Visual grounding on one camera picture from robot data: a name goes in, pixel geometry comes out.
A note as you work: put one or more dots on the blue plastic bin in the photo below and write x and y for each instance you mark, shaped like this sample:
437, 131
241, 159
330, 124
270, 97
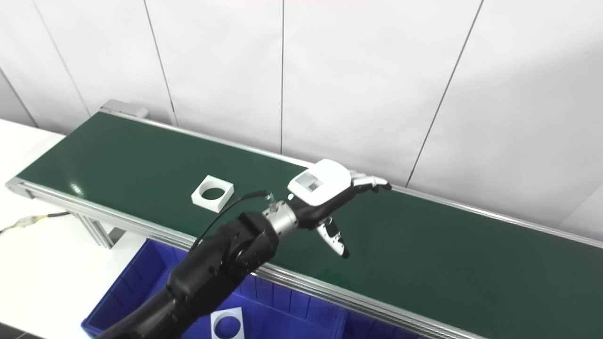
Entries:
362, 329
136, 282

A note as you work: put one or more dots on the white square part with hole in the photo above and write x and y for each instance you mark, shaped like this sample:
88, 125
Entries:
207, 205
239, 312

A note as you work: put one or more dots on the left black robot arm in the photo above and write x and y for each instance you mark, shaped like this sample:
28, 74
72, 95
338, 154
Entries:
221, 263

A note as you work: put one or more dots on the grey conveyor motor box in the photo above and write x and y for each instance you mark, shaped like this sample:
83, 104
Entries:
122, 108

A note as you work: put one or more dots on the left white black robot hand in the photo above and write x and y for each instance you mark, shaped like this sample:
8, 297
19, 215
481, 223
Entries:
320, 181

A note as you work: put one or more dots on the aluminium conveyor support leg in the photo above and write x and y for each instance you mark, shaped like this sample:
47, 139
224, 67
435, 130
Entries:
96, 230

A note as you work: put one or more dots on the green conveyor belt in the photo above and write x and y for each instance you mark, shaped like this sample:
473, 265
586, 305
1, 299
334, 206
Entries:
141, 155

